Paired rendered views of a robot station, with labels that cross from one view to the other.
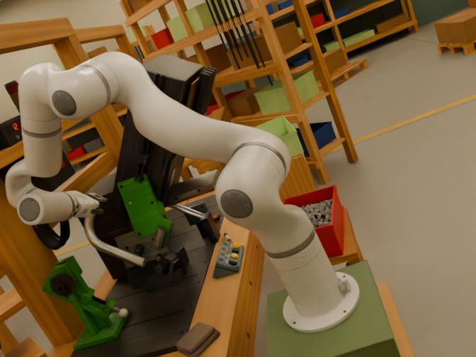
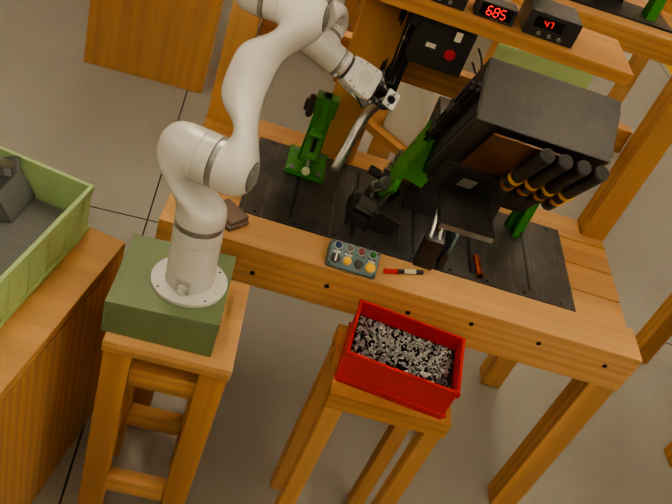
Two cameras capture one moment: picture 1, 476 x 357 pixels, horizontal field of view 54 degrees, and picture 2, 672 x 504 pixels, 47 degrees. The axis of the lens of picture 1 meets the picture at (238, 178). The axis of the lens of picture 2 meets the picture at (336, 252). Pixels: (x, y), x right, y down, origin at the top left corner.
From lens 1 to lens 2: 1.75 m
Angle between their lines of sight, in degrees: 61
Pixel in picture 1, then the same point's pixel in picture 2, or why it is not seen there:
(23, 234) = (366, 55)
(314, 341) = (145, 264)
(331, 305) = (166, 277)
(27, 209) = not seen: hidden behind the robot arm
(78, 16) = not seen: outside the picture
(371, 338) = (115, 290)
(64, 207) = (321, 61)
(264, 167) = (181, 149)
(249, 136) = (232, 141)
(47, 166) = not seen: hidden behind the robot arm
